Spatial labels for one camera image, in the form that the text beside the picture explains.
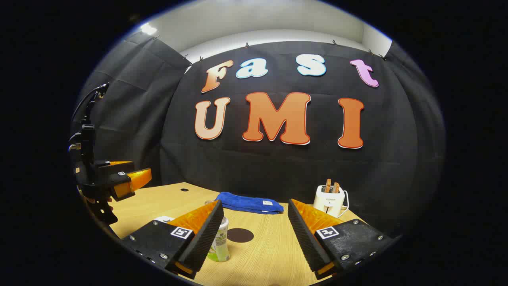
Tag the ceiling light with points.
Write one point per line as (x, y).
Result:
(149, 29)

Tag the white teacup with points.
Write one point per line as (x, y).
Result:
(158, 221)

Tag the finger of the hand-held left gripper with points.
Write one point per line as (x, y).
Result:
(119, 182)
(105, 165)

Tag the white toaster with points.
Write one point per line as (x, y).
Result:
(327, 202)

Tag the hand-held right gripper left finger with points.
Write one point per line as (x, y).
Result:
(206, 238)

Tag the clear plastic water bottle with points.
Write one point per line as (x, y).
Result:
(221, 244)

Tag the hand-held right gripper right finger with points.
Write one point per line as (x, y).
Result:
(305, 238)

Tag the brown toast slice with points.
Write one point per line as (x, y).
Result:
(328, 185)
(336, 187)

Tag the dark round coaster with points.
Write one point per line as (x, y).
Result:
(241, 236)

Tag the blue towel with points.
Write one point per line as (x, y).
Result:
(246, 202)

